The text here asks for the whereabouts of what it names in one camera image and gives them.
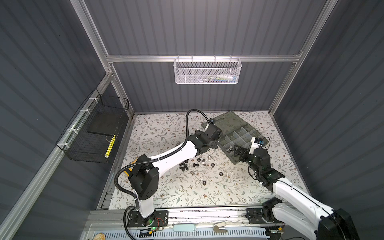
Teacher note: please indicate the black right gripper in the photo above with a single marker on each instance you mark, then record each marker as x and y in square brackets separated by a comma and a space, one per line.
[245, 151]

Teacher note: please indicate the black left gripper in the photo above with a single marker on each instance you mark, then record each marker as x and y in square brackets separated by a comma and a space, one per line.
[198, 134]

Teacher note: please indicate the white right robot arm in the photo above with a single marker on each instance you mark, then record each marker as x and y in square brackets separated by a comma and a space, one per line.
[293, 206]

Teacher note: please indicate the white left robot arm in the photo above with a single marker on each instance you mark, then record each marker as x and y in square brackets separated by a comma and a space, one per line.
[145, 177]

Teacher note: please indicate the clear green organizer box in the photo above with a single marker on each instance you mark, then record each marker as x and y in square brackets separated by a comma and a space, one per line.
[236, 131]

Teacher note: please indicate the black bolts cluster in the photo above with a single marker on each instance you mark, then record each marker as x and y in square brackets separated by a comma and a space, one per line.
[184, 166]

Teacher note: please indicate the yellow calculator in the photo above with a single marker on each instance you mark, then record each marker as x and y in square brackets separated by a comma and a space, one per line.
[128, 172]

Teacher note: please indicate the blue lego-like block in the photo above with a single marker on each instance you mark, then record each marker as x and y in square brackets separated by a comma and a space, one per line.
[309, 222]

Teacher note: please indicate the yellow marker in basket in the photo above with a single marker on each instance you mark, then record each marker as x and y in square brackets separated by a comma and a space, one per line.
[110, 147]

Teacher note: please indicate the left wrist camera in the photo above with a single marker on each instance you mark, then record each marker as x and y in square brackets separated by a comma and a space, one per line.
[257, 143]

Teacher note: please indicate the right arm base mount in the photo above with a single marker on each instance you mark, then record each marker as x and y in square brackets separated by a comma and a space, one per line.
[263, 214]

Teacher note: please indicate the white wire mesh basket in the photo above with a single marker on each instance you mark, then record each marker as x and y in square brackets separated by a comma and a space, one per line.
[207, 72]

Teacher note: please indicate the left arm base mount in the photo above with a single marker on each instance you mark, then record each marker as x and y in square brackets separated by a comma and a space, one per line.
[156, 219]

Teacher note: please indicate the black wire wall basket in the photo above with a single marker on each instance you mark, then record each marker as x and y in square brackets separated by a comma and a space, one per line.
[88, 138]

